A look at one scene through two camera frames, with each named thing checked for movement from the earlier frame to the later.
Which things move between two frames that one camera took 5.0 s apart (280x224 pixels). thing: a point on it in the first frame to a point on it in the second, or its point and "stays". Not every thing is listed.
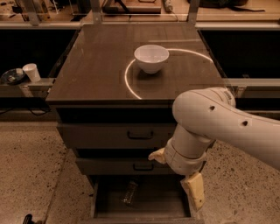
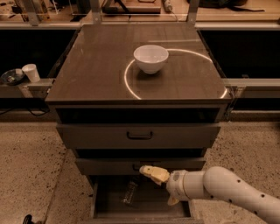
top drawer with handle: (115, 135) stays
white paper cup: (31, 70) stays
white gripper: (178, 159) to (176, 185)
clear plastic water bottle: (128, 198) stays
